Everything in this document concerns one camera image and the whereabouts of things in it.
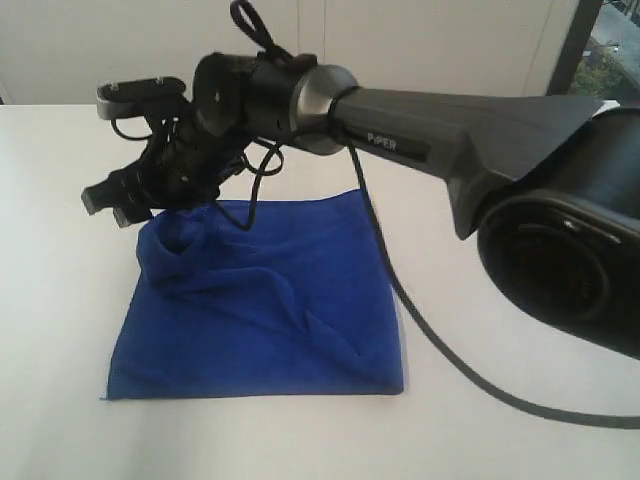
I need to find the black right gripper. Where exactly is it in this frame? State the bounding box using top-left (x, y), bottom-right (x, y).
top-left (82, 116), bottom-right (250, 228)

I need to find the blue towel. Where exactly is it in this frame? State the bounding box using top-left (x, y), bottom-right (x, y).
top-left (106, 190), bottom-right (404, 400)

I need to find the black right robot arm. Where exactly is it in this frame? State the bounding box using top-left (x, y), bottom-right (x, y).
top-left (81, 52), bottom-right (639, 358)

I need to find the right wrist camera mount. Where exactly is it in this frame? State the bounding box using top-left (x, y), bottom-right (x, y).
top-left (96, 76), bottom-right (186, 120)

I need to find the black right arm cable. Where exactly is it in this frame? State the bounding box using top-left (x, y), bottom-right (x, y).
top-left (109, 0), bottom-right (640, 431)

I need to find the dark window frame post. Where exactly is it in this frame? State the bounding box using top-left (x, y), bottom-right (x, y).
top-left (546, 0), bottom-right (602, 95)

